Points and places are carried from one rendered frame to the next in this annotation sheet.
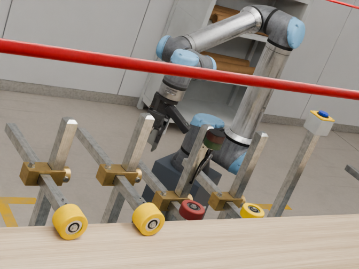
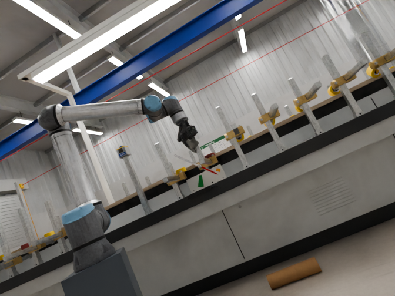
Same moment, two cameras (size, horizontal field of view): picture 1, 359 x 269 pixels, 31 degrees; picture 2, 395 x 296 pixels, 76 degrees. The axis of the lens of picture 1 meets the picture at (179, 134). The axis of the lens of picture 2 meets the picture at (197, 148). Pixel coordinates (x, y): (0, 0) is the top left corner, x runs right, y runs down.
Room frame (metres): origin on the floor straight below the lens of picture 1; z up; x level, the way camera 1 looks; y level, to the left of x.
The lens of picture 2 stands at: (3.09, 1.26, 0.70)
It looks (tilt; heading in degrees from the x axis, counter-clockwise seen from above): 9 degrees up; 230
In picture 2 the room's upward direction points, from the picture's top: 25 degrees counter-clockwise
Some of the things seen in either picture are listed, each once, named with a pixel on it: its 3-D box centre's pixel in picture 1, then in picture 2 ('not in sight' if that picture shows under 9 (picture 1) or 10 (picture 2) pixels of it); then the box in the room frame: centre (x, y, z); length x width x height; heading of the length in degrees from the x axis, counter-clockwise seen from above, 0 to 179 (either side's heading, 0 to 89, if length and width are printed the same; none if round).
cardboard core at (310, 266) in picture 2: not in sight; (293, 273); (1.91, 0.15, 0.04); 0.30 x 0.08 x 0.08; 131
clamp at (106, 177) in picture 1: (119, 175); (234, 133); (1.80, 0.13, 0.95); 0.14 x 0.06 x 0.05; 131
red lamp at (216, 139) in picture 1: (216, 136); not in sight; (1.94, -0.11, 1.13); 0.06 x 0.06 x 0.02
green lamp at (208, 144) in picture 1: (212, 142); not in sight; (1.94, -0.11, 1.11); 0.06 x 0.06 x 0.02
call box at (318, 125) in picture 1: (318, 124); (123, 152); (2.31, -0.47, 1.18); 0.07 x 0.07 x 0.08; 41
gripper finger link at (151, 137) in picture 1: (150, 139); (196, 144); (2.12, 0.09, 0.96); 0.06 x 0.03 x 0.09; 89
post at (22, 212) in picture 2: not in sight; (30, 236); (2.96, -1.21, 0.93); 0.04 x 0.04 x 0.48; 41
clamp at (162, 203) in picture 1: (173, 200); (207, 162); (1.96, -0.06, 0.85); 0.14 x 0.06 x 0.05; 131
